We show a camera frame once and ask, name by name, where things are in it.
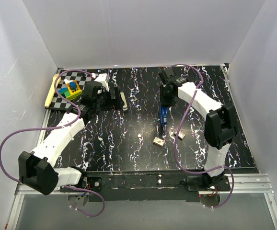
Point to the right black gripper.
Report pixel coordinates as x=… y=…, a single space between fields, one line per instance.
x=164 y=101

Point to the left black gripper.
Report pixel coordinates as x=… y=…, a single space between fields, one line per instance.
x=118 y=103

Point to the white cream stapler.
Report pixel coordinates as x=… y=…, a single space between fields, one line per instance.
x=124 y=108

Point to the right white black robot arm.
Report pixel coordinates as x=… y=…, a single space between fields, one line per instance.
x=220 y=124

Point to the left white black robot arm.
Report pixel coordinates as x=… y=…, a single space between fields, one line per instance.
x=37 y=167

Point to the staple box right one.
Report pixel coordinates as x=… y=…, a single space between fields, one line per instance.
x=181 y=135

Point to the colourful toy block assembly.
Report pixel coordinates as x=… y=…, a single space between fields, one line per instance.
x=71 y=91

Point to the staple box near centre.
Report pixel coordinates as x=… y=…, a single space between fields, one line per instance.
x=158 y=141

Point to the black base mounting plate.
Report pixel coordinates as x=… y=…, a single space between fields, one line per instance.
x=153 y=186

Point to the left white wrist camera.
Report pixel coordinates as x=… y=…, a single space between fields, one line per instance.
x=103 y=78

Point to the aluminium frame rail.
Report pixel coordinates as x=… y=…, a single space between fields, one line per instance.
x=20 y=192

